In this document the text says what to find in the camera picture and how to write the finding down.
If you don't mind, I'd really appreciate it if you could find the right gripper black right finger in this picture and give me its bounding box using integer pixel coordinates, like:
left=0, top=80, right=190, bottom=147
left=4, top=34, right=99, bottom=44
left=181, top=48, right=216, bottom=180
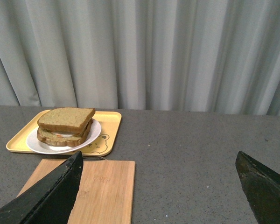
left=235, top=151, right=280, bottom=224

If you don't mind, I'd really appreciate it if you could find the fake fried egg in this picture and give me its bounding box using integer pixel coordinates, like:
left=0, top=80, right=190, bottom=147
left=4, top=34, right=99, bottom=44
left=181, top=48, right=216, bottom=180
left=51, top=131, right=78, bottom=138

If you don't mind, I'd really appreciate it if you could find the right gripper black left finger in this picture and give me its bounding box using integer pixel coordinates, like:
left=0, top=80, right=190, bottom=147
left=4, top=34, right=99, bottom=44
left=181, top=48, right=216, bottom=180
left=0, top=151, right=84, bottom=224

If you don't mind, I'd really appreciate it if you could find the bread slice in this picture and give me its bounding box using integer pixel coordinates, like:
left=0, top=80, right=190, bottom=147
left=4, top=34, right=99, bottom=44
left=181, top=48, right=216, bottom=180
left=37, top=107, right=96, bottom=133
left=37, top=119, right=93, bottom=147

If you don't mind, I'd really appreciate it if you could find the yellow bear serving tray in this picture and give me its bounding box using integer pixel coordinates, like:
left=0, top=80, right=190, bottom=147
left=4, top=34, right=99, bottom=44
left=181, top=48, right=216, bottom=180
left=6, top=110, right=122, bottom=156

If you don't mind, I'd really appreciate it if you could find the grey pleated curtain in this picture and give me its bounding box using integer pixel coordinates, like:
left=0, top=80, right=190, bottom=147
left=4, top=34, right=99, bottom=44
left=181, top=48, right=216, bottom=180
left=0, top=0, right=280, bottom=115

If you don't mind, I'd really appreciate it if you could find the bamboo cutting board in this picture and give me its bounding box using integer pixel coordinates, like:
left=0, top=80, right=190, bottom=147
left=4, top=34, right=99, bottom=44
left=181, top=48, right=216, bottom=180
left=16, top=159, right=136, bottom=224

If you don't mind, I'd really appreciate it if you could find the white round plate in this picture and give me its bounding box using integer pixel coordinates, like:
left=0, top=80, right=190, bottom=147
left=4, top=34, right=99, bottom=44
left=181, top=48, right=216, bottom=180
left=26, top=119, right=102, bottom=154

